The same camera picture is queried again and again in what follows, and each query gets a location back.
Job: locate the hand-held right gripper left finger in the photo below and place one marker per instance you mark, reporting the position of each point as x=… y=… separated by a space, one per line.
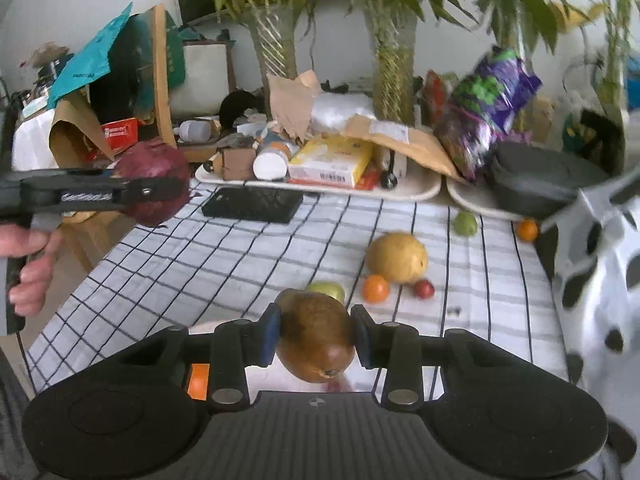
x=271 y=335

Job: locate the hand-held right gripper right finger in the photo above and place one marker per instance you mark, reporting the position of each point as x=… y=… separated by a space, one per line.
x=361 y=336

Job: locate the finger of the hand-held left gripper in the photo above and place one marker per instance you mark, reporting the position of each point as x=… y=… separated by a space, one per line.
x=155 y=192

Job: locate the brown mango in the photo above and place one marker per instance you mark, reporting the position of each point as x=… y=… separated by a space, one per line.
x=315 y=330

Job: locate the white plate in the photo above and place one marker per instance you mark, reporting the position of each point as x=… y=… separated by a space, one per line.
x=272 y=381

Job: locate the small orange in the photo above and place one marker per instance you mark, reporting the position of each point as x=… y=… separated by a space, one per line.
x=376 y=289
x=527 y=230

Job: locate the green apple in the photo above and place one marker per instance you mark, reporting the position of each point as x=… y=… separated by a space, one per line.
x=465 y=223
x=327 y=290

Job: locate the small red fruit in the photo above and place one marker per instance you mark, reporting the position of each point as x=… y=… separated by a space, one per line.
x=424 y=288

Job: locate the large yellow fruit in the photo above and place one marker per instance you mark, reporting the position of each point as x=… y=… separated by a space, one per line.
x=396 y=257

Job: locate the person's left hand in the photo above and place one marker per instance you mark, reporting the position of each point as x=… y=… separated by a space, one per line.
x=27 y=245

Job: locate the white cloth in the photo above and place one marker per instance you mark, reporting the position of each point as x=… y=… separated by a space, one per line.
x=32 y=145

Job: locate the brown paper bag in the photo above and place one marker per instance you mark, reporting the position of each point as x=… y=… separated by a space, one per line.
x=75 y=130

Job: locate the red cardboard box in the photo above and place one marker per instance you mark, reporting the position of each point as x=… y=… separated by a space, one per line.
x=120 y=133

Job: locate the small white bottle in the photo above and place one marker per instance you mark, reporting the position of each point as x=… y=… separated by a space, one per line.
x=195 y=131

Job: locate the checkered tablecloth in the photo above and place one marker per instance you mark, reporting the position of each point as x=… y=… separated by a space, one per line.
x=250 y=260

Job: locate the large orange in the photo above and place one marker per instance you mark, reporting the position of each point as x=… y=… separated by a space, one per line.
x=198 y=382

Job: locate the small brown box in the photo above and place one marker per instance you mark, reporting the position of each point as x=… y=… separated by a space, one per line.
x=237 y=164

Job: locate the black flat box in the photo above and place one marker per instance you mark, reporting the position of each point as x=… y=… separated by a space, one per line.
x=252 y=205

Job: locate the wooden chair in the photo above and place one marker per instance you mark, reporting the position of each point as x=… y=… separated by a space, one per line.
x=160 y=85

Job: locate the white cap bottle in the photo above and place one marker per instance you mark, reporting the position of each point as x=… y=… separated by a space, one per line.
x=270 y=164

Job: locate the black round object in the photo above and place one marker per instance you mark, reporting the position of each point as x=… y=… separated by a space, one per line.
x=240 y=107

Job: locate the teal plastic bag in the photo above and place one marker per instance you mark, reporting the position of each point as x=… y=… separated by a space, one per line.
x=85 y=65

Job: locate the dark green bag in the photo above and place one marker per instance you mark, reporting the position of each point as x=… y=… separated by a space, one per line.
x=175 y=50

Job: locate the white oval tray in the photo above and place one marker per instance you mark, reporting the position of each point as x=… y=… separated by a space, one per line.
x=470 y=201
x=410 y=191

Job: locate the black knob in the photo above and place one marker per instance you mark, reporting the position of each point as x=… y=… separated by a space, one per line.
x=390 y=179

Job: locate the crumpled brown paper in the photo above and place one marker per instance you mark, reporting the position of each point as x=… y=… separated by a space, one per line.
x=292 y=105

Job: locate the yellow cardboard box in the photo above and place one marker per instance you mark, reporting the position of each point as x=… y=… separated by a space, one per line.
x=330 y=160

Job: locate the brown padded envelope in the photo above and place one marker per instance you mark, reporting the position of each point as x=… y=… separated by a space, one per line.
x=415 y=145

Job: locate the white plastic bag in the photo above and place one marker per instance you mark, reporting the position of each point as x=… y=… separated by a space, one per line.
x=342 y=110

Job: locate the grey clothing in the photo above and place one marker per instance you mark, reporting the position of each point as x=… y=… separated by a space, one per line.
x=12 y=410

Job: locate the black zip pouch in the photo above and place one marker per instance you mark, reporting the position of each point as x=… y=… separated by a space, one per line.
x=540 y=175

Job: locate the cow print cloth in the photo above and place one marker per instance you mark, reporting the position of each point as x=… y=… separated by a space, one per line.
x=600 y=270

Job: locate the red snack bag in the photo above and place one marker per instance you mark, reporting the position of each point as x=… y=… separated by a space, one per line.
x=436 y=95

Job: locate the purple snack bag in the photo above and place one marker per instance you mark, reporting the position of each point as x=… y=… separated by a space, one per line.
x=480 y=110

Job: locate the black printed bag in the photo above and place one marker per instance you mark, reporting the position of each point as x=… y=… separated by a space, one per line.
x=595 y=135

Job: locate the slim glass vase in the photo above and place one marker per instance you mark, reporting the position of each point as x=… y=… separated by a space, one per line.
x=612 y=70

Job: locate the blue plastic bag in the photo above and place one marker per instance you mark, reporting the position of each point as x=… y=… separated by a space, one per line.
x=634 y=80

